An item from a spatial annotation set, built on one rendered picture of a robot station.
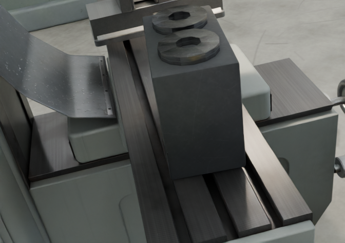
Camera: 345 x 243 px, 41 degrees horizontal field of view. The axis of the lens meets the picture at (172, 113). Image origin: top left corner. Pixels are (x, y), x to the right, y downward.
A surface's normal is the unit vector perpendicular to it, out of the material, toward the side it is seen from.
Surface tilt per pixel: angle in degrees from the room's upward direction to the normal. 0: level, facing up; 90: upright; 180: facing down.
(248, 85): 0
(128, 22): 90
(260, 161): 0
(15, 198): 89
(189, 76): 90
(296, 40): 0
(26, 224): 89
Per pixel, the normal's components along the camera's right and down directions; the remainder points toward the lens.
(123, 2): 0.25, 0.52
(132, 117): -0.14, -0.82
